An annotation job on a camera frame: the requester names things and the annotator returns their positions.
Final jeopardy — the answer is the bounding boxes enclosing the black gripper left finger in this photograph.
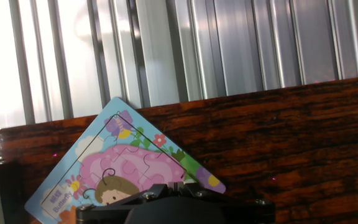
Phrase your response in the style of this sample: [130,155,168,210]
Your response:
[75,183,177,224]

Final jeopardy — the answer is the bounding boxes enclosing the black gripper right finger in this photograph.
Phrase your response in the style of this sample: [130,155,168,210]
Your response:
[175,182,276,224]

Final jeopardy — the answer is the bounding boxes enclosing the white green jigsaw puzzle piece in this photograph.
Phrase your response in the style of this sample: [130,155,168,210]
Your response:
[180,170,198,185]

